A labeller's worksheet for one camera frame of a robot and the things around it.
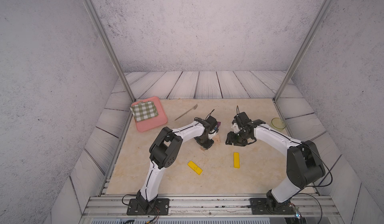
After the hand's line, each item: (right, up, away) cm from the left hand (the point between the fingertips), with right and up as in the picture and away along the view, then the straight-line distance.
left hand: (209, 147), depth 94 cm
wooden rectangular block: (+5, +5, +2) cm, 8 cm away
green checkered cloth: (-47, +23, +20) cm, 56 cm away
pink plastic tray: (-34, +16, +17) cm, 42 cm away
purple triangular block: (+8, +14, +13) cm, 20 cm away
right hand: (+12, +4, -6) cm, 14 cm away
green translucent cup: (+41, +15, -3) cm, 44 cm away
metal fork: (-10, +25, +21) cm, 34 cm away
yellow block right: (+16, -7, -5) cm, 18 cm away
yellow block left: (-8, -10, -9) cm, 15 cm away
